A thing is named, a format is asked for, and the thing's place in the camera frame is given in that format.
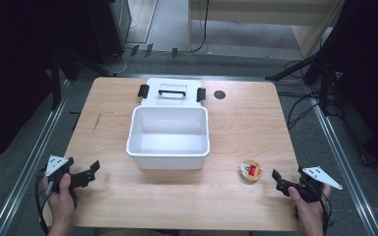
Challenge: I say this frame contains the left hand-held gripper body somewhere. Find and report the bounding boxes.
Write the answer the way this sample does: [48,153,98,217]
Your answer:
[44,154,92,195]

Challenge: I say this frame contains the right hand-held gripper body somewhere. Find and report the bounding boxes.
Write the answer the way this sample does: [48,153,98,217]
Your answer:
[284,166,345,204]

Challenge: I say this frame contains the white plastic storage box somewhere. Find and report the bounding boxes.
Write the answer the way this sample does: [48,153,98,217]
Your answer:
[125,104,212,171]

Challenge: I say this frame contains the person's right hand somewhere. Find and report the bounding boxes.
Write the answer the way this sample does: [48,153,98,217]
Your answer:
[287,184,333,232]

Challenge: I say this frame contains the person's left hand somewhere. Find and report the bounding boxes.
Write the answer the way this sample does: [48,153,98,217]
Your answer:
[41,173,80,230]

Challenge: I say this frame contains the black metal stand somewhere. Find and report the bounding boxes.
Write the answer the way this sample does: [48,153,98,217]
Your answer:
[49,48,80,111]

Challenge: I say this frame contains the black tripod stand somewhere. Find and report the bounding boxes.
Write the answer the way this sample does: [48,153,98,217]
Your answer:
[264,0,352,116]

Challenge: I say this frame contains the dark cabinet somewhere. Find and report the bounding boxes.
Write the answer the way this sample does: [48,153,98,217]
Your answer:
[85,0,133,66]

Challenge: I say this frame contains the light wooden furniture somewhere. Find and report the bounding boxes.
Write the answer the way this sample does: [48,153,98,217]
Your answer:
[187,0,347,59]

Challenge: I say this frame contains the metal floor rail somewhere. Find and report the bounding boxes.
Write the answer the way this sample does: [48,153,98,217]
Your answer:
[306,86,378,236]
[0,79,71,236]

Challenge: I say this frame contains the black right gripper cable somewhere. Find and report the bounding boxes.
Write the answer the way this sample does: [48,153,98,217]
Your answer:
[318,191,333,236]

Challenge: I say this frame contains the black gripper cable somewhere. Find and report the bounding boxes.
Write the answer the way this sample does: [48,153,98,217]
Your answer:
[33,167,54,236]
[318,191,333,236]

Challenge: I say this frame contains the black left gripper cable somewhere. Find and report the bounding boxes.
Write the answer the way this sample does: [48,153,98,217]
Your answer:
[33,167,54,236]

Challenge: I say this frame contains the black floor cables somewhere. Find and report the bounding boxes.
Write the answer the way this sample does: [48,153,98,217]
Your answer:
[277,58,343,131]

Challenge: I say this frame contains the white lid with black handle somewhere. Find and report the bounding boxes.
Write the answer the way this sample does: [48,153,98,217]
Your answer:
[137,77,208,108]

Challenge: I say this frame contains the white floor cable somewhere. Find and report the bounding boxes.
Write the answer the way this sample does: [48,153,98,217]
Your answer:
[109,18,139,75]

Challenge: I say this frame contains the black hanging cable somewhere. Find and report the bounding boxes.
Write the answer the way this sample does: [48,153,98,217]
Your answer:
[191,0,211,54]

